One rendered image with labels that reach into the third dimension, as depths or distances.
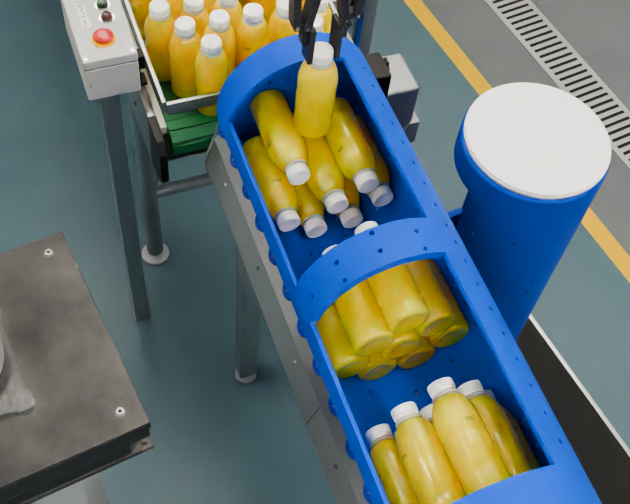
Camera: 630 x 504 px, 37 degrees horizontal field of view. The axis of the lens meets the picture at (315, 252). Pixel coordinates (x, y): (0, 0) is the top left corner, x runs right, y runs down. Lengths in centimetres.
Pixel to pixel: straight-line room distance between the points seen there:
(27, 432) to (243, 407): 125
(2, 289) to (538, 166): 95
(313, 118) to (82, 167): 154
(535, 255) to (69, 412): 96
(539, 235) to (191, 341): 117
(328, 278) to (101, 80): 65
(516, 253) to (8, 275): 94
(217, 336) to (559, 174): 123
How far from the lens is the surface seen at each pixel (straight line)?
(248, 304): 222
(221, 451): 253
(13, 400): 139
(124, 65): 179
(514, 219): 179
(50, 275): 150
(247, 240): 178
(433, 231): 141
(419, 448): 135
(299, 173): 158
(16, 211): 296
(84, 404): 139
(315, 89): 153
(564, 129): 185
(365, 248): 137
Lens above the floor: 236
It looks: 57 degrees down
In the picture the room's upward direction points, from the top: 8 degrees clockwise
